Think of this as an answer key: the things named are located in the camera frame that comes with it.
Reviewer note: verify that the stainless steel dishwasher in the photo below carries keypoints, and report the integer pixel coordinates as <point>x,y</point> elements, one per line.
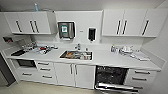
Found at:
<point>111,76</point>

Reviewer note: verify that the chrome faucet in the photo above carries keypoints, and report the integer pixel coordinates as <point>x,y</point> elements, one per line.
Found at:
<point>78,46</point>

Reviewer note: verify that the white patterned mug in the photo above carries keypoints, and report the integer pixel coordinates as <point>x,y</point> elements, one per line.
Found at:
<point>87,56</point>

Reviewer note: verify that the black soap dispenser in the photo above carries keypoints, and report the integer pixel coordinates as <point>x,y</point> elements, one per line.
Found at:
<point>91,34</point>

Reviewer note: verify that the clear container orange food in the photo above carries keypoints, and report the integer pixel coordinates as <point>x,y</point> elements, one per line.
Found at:
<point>70,54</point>

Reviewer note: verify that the stainless steel sink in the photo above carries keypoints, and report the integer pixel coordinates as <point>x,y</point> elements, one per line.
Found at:
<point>65,58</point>

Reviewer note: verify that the steel paper towel dispenser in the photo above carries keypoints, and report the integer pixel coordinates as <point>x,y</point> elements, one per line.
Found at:
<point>66,30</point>

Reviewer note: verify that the white sink base cabinet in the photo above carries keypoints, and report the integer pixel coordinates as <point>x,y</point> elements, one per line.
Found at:
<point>75,75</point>

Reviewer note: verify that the red utensil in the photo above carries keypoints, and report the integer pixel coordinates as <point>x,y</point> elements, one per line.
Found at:
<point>43,49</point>

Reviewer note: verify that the microwave oven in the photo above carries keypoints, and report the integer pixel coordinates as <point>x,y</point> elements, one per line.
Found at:
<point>46,73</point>

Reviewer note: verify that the white dishes on counter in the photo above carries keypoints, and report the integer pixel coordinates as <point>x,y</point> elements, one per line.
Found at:
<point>141,56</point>

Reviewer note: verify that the black built-in microwave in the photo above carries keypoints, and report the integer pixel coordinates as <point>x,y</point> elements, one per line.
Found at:
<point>25,63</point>

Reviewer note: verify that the white wall cabinet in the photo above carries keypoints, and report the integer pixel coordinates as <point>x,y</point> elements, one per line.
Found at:
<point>28,22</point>
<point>133,22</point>

